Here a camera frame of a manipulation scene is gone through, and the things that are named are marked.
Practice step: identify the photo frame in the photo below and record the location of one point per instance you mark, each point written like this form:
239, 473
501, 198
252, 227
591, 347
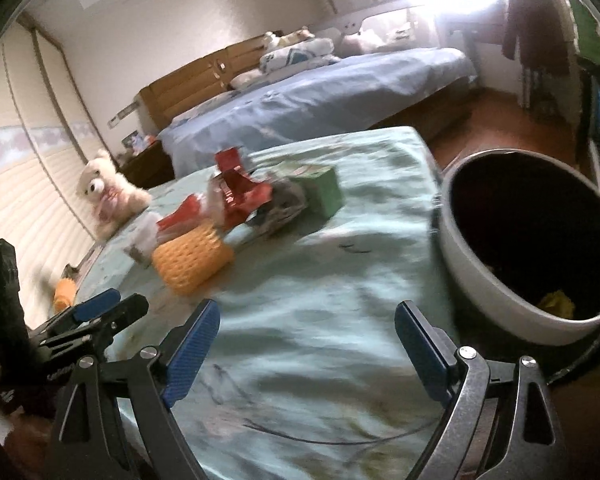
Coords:
132, 141

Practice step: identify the white pillow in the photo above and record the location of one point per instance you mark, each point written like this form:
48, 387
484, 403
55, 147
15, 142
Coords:
245, 79

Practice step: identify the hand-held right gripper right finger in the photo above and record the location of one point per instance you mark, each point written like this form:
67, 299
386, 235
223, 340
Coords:
425, 355

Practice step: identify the red foil snack bag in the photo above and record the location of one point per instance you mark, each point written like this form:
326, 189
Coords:
240, 190

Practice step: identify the bed with blue sheet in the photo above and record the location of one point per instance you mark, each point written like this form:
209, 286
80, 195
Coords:
305, 100

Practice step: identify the white trash bin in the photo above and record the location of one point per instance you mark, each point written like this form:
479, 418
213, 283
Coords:
460, 260

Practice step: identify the light green printed bedsheet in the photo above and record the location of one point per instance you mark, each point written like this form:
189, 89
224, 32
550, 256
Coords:
305, 310

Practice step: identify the green cloth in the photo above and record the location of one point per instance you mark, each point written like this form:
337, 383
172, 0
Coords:
590, 25

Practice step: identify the wooden headboard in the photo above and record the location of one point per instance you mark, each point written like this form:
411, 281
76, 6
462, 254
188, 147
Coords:
190, 85

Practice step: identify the pink plush toy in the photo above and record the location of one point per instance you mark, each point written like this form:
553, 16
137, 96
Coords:
360, 39

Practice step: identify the orange item on floor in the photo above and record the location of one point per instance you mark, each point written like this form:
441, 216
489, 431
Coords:
64, 295

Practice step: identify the wooden nightstand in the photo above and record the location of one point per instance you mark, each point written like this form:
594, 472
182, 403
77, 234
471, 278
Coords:
145, 167

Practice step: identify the plush toys on headboard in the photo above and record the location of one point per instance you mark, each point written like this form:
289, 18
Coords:
287, 37

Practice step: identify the white bed guard rail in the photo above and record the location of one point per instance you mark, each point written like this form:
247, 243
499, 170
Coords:
350, 20

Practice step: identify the yellow item in bin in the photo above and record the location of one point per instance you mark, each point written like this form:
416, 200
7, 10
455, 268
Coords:
557, 305

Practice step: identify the silver wrapper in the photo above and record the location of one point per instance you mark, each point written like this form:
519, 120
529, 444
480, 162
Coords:
280, 210

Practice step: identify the green drink carton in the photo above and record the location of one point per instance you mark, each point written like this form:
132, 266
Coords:
322, 190

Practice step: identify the wall switch panel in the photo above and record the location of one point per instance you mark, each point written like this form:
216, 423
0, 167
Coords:
120, 115

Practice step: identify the cream teddy bear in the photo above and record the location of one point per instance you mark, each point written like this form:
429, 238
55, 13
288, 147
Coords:
105, 190

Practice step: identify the folded white and blue quilt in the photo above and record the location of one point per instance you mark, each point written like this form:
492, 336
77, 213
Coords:
295, 52

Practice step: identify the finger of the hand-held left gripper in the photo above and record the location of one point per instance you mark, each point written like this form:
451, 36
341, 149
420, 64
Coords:
97, 305
125, 312

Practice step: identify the dark hanging clothes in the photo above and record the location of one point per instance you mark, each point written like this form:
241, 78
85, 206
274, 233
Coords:
530, 20

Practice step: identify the black rack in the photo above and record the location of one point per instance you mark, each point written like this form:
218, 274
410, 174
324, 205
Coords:
592, 110

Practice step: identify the striped hanging cloth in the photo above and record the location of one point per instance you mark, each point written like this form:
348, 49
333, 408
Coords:
532, 87

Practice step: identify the yellow foam fruit net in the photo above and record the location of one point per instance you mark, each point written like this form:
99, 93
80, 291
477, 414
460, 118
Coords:
190, 257

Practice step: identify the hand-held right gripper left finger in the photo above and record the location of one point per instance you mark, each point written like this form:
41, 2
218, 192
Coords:
190, 355

